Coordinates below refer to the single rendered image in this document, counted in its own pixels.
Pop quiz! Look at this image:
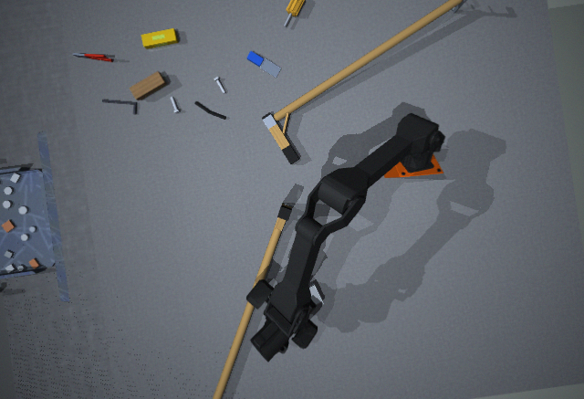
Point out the long scraper with wooden handle and black blade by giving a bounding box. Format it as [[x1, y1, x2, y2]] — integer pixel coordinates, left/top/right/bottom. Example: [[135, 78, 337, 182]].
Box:
[[213, 203, 292, 399]]

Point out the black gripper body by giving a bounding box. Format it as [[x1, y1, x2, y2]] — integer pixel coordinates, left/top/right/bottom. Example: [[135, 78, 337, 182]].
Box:
[[246, 279, 318, 349]]

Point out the yellow-handled screwdriver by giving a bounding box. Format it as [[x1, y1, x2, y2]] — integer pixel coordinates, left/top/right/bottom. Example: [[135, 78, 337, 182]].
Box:
[[284, 0, 305, 27]]

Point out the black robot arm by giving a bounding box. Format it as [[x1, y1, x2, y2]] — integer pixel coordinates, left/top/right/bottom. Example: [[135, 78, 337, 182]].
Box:
[[251, 113, 446, 362]]

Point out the dark grey l-shaped bar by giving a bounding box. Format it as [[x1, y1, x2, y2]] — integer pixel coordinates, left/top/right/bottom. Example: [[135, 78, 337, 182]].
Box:
[[102, 100, 137, 115]]

